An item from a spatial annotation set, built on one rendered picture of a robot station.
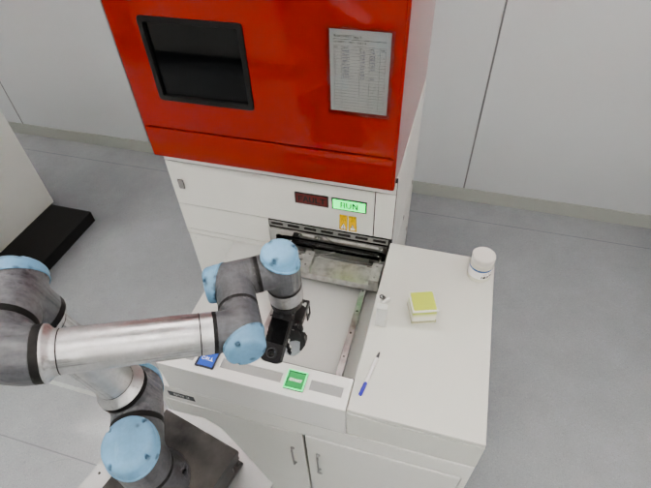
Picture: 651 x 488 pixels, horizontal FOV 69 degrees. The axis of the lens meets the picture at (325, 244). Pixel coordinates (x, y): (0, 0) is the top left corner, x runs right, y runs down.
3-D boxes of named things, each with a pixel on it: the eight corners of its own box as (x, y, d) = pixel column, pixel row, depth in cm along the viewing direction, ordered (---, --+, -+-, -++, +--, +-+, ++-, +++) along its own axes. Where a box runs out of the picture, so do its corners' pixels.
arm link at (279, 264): (252, 240, 94) (294, 231, 95) (259, 276, 102) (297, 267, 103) (259, 268, 88) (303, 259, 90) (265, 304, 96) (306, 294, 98)
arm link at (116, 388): (127, 448, 112) (-68, 326, 73) (129, 392, 122) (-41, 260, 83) (174, 429, 112) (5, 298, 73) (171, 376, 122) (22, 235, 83)
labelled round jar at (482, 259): (467, 264, 153) (473, 244, 146) (489, 268, 152) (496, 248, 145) (466, 281, 148) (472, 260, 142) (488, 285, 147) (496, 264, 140)
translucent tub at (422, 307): (406, 305, 142) (408, 290, 138) (430, 303, 143) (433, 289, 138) (410, 325, 137) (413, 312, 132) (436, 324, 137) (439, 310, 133)
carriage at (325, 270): (284, 257, 174) (284, 251, 172) (382, 275, 166) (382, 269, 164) (277, 272, 169) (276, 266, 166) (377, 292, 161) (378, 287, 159)
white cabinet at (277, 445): (260, 351, 244) (233, 241, 185) (449, 397, 223) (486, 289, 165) (205, 478, 201) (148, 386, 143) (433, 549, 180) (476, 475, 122)
